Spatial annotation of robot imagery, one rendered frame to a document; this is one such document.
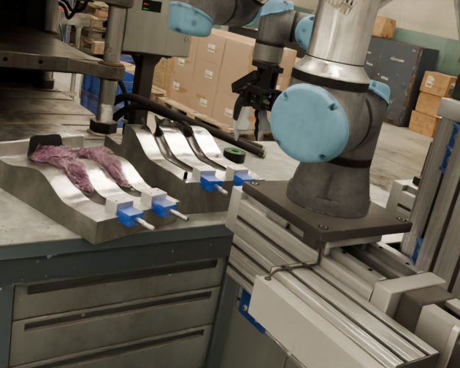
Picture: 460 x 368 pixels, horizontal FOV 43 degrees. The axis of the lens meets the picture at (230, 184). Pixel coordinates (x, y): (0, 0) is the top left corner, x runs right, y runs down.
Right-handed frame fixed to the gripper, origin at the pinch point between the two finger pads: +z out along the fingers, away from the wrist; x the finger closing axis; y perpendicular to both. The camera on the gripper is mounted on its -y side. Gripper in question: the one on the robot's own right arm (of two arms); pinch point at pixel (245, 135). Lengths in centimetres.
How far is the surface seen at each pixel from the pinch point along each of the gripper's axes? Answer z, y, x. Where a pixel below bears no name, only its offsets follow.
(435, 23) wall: -44, -409, 626
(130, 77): 62, -389, 160
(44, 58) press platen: -2, -79, -29
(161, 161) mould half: 12.6, -15.9, -15.0
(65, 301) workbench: 41, 3, -46
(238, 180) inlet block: 11.5, 3.3, -2.1
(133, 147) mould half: 12.6, -27.6, -17.7
